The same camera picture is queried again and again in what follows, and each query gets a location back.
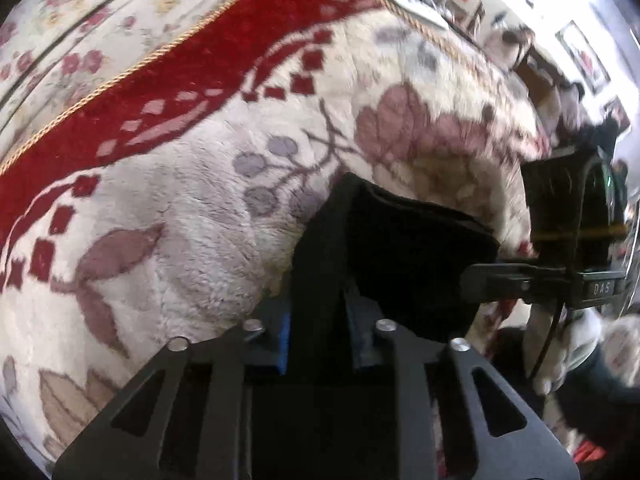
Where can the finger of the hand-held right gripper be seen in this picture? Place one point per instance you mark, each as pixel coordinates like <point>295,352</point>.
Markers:
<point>510,282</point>

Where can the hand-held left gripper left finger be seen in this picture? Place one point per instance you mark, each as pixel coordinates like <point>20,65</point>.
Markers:
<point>285,345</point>

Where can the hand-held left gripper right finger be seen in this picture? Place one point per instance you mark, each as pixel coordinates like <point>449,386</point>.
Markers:
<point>357,335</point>

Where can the black pants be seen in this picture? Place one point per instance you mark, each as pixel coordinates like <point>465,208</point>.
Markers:
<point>400,250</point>

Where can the red and white plush blanket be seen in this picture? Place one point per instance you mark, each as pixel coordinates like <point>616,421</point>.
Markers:
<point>175,210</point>

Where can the floral bedsheet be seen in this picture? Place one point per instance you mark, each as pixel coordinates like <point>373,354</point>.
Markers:
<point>75,25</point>

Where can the small framed wall picture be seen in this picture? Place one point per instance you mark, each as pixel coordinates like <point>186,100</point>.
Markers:
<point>617,115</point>

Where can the large framed wall picture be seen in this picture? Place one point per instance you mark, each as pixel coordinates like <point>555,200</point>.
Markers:
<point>584,57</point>

